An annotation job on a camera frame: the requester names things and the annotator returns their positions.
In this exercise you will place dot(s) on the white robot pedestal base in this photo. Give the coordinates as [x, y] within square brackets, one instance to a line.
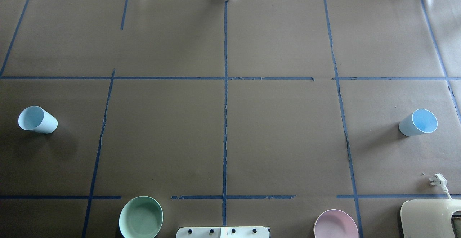
[224, 232]

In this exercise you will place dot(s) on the light blue cup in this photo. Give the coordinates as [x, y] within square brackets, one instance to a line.
[421, 121]
[37, 120]

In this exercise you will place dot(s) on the cream toaster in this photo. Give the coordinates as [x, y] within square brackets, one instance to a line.
[431, 218]

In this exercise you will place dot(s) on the pink bowl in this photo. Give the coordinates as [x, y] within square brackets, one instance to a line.
[335, 224]

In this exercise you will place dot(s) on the green bowl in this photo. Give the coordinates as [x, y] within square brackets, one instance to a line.
[141, 217]

